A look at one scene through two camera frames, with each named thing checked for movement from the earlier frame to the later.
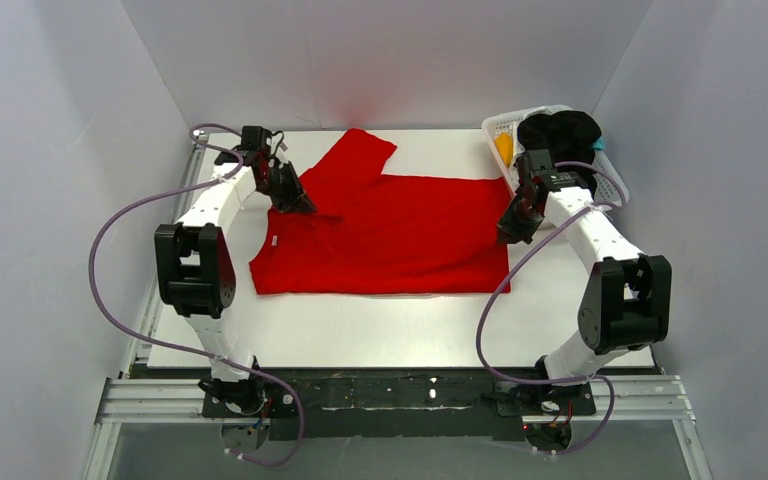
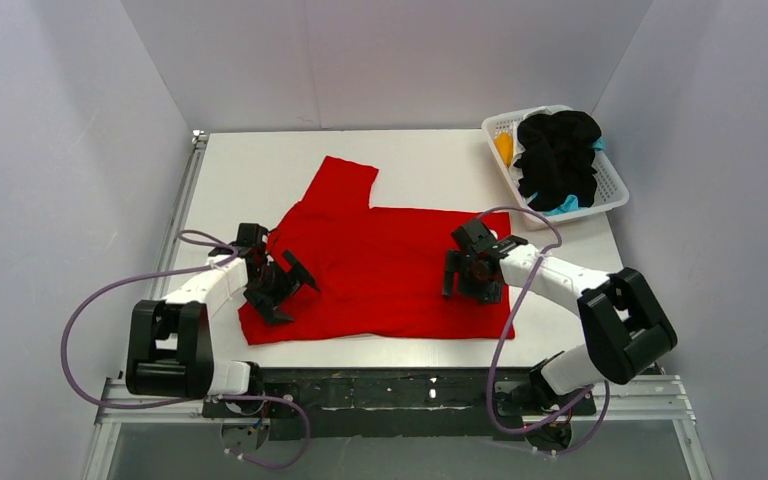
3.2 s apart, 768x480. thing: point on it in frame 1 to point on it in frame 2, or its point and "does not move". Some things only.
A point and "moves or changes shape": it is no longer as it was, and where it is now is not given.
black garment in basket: [568, 134] does not move
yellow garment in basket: [504, 143] does not move
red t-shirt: [383, 234] moves or changes shape
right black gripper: [518, 218] to [466, 279]
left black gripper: [285, 186] to [279, 283]
